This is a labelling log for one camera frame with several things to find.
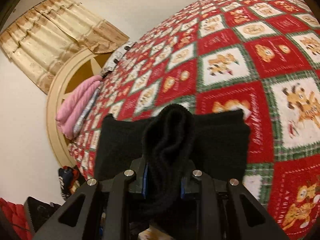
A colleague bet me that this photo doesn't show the black pants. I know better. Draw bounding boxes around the black pants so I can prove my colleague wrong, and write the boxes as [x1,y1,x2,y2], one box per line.
[94,104,250,239]

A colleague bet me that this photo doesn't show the pile of clothes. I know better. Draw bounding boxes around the pile of clothes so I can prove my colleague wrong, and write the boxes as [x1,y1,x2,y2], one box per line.
[58,166,86,200]

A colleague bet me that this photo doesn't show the grey patterned pillow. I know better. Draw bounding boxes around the grey patterned pillow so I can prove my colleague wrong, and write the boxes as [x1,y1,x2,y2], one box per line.
[73,87,100,137]

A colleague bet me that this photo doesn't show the pink folded blanket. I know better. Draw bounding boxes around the pink folded blanket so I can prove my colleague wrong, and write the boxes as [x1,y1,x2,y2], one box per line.
[55,75,103,139]

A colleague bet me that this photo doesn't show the cream wooden headboard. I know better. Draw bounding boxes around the cream wooden headboard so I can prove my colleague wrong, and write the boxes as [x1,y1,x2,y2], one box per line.
[46,48,112,167]

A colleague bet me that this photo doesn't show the white patterned pillow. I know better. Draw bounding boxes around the white patterned pillow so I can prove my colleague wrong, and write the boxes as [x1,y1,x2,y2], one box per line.
[100,42,135,77]

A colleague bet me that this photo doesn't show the red mesh chair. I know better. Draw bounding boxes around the red mesh chair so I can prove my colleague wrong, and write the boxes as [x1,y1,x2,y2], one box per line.
[1,198,32,239]

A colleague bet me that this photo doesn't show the red christmas patterned bedspread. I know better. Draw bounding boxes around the red christmas patterned bedspread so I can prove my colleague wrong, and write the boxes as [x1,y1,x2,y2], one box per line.
[69,0,319,239]

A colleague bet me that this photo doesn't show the beige curtain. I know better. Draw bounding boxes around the beige curtain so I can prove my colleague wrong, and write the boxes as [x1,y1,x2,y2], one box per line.
[1,0,129,93]

